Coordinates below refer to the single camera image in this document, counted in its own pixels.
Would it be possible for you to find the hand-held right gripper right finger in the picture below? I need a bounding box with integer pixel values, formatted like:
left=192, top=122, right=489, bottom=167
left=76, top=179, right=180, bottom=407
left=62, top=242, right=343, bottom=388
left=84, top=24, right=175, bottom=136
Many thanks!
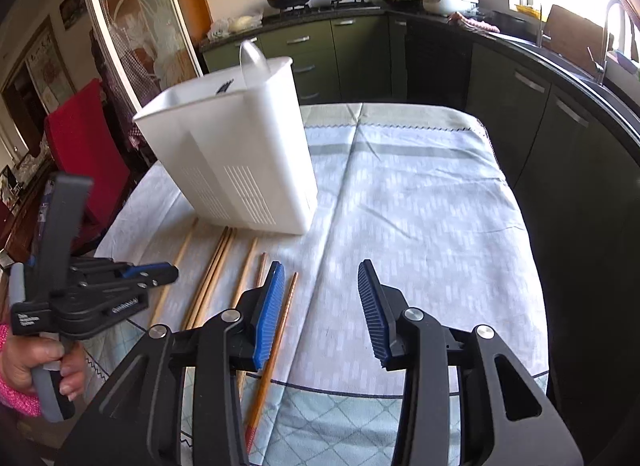
left=357, top=260, right=583, bottom=466

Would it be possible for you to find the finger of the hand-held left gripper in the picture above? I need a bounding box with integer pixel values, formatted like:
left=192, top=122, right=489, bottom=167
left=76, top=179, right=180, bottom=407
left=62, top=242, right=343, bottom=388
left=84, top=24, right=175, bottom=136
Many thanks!
left=127, top=264, right=180, bottom=291
left=75, top=258, right=157, bottom=281

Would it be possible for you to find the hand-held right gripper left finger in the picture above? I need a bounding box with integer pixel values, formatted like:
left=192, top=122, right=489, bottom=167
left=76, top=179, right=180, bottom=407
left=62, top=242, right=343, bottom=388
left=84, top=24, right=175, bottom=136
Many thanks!
left=55, top=261, right=286, bottom=466

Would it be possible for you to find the white plastic utensil holder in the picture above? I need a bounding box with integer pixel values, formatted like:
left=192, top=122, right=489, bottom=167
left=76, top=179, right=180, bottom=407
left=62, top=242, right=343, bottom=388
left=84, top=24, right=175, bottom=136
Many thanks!
left=132, top=56, right=319, bottom=235

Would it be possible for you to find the person's left hand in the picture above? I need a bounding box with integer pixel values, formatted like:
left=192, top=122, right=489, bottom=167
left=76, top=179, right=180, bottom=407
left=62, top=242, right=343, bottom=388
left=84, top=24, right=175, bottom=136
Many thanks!
left=0, top=331, right=87, bottom=402

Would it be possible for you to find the pale blue patterned tablecloth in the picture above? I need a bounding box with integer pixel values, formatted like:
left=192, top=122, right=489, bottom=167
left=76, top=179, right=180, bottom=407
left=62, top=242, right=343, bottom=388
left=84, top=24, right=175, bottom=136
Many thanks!
left=94, top=103, right=551, bottom=466

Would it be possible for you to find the red chair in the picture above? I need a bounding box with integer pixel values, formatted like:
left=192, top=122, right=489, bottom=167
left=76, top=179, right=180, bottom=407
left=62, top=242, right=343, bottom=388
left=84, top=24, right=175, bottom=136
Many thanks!
left=44, top=78, right=132, bottom=249

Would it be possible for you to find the framed calligraphy scroll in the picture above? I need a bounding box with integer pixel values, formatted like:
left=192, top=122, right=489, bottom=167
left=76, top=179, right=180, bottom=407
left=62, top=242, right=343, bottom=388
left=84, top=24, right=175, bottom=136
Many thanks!
left=0, top=16, right=77, bottom=157

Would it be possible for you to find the flower print glass sliding door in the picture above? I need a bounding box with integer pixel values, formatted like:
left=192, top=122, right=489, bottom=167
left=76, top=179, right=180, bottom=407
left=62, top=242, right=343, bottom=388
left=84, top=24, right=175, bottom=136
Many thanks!
left=77, top=0, right=207, bottom=167

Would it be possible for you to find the white plastic bag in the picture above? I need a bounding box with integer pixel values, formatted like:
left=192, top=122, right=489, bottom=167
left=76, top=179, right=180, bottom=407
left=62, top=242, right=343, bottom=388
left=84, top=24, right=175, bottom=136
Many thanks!
left=207, top=14, right=264, bottom=41

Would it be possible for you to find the pink cloth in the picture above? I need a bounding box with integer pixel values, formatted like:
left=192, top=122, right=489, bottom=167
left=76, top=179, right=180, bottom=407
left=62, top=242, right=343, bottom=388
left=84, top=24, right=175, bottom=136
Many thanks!
left=447, top=10, right=501, bottom=34

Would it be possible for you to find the black gas stove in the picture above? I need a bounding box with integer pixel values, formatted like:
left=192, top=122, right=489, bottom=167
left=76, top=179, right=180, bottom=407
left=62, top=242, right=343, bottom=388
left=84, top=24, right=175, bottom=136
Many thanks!
left=267, top=0, right=382, bottom=14

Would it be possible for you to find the dark kitchen countertop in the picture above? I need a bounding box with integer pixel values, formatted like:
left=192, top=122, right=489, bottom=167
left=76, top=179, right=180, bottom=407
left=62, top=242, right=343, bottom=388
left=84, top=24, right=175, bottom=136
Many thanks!
left=200, top=4, right=640, bottom=143

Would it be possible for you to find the steel kitchen sink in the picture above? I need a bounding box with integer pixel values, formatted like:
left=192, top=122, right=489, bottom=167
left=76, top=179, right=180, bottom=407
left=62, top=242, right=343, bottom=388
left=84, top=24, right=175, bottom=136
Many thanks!
left=505, top=33, right=640, bottom=96

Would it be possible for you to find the black cooking pot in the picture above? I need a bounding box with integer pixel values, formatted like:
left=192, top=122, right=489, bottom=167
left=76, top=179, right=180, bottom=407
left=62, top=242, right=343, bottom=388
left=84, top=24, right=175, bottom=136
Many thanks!
left=492, top=10, right=532, bottom=37

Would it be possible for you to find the small steel faucet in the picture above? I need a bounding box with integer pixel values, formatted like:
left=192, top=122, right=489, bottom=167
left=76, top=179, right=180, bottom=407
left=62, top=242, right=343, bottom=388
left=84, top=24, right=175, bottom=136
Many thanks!
left=517, top=0, right=552, bottom=46

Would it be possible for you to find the wooden cutting board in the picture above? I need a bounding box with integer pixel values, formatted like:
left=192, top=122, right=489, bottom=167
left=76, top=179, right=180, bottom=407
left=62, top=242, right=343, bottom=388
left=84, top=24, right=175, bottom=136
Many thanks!
left=542, top=4, right=609, bottom=74

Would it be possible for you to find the tall steel faucet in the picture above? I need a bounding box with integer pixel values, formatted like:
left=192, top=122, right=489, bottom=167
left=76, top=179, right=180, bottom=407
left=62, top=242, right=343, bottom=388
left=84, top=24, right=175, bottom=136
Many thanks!
left=587, top=0, right=627, bottom=87

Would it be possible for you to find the dark framed wall picture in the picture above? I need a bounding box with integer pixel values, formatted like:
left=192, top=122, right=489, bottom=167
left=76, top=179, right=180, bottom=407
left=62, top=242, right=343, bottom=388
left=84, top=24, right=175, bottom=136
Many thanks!
left=60, top=0, right=89, bottom=29

